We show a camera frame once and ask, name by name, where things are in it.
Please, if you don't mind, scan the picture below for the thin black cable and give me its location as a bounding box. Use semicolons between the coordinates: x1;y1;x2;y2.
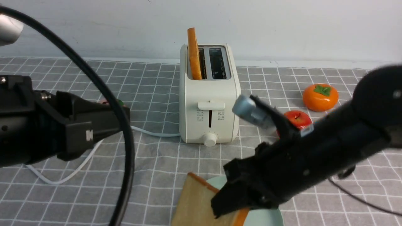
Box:
328;165;402;217

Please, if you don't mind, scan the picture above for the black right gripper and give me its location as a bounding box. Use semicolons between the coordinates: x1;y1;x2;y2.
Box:
211;95;315;219

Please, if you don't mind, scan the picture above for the toast slice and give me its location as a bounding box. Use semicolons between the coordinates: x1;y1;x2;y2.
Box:
171;173;249;226
187;27;202;80

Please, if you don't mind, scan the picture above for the red apple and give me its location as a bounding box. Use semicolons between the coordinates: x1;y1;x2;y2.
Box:
284;110;312;130

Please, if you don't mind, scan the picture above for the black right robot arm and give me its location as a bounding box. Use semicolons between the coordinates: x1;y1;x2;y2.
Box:
211;65;402;218

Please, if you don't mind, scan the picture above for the light green plate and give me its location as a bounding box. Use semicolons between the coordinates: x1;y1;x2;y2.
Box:
206;176;284;226

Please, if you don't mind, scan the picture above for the pink peach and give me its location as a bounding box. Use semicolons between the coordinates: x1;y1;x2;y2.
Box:
99;99;126;107

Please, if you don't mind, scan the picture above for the orange persimmon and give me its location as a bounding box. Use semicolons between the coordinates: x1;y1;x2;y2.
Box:
302;83;339;112

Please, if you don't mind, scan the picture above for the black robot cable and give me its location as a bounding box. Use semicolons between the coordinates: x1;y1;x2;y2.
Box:
0;5;136;226

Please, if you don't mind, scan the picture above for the white power cable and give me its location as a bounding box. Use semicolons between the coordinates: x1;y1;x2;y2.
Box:
24;126;181;185

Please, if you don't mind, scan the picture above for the white two-slot toaster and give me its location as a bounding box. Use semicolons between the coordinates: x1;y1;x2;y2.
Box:
179;44;241;147

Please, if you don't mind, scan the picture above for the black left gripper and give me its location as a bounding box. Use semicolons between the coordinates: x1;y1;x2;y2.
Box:
0;75;121;167

